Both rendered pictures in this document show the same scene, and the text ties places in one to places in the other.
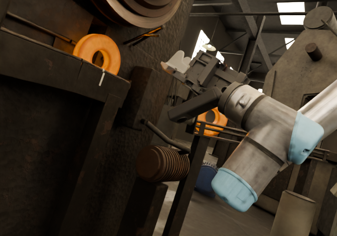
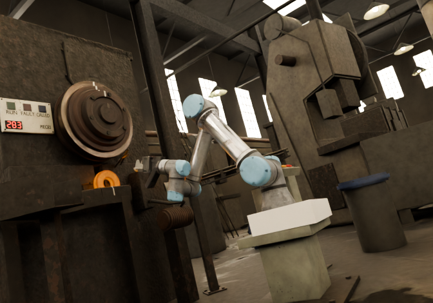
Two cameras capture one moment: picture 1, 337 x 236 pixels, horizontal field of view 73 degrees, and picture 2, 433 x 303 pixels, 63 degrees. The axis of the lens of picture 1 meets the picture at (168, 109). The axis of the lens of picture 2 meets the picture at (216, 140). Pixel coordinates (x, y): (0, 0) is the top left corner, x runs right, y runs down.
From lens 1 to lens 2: 1.33 m
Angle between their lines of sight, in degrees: 9
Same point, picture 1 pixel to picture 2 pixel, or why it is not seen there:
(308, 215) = not seen: hidden behind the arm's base
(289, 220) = (258, 204)
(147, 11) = (116, 146)
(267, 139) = (171, 174)
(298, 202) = (256, 191)
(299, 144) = (178, 170)
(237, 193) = (172, 195)
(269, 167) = (176, 182)
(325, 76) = (307, 74)
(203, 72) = (147, 164)
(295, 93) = (296, 102)
